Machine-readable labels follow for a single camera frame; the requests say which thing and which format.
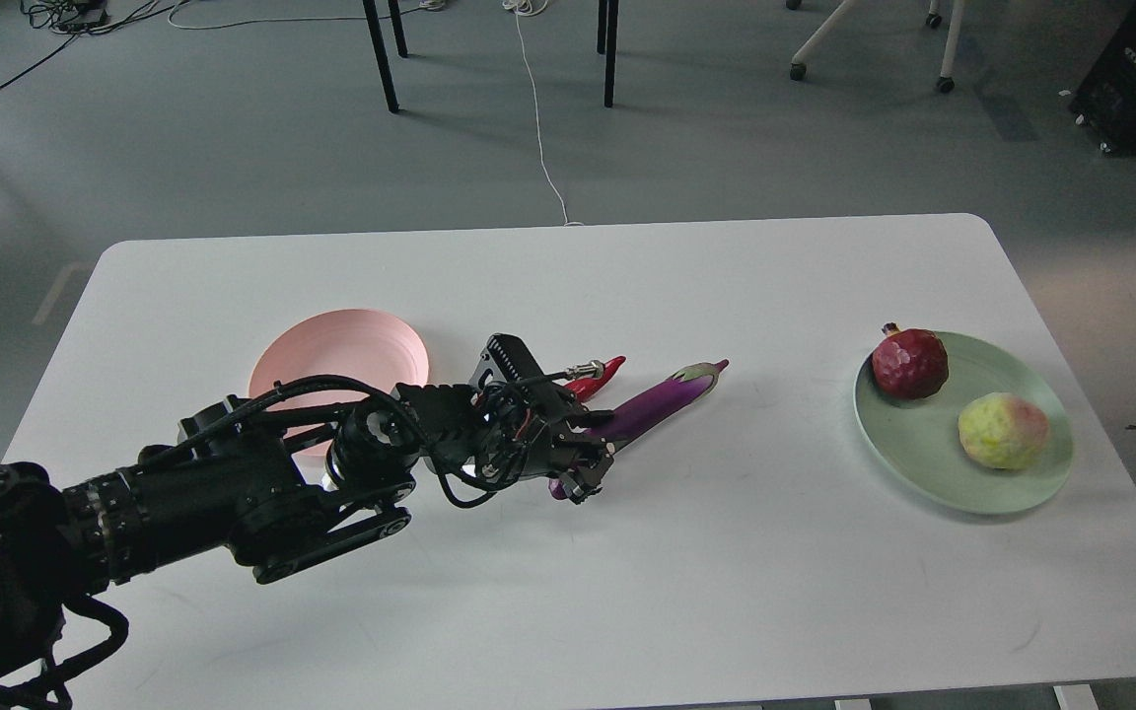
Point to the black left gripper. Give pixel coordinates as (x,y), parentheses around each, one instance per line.
(510,422)

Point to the red chili pepper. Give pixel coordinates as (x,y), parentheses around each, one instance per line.
(601,373)

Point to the purple eggplant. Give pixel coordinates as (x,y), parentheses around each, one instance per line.
(640,414)

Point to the green yellow guava fruit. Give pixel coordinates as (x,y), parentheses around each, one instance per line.
(1003,431)

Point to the red pomegranate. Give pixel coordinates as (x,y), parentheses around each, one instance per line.
(910,364)

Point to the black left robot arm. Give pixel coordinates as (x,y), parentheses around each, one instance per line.
(294,477)

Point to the pink plate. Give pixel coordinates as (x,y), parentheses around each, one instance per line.
(370,346)

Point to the white chair base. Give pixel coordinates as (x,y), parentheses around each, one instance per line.
(843,45)

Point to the green plate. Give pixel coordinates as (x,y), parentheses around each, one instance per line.
(918,440)

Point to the black table leg right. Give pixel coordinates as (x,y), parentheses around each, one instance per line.
(606,45)

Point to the black table leg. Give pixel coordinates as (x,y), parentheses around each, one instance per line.
(606,45)
(375,28)

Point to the black table leg left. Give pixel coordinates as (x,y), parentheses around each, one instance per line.
(375,28)

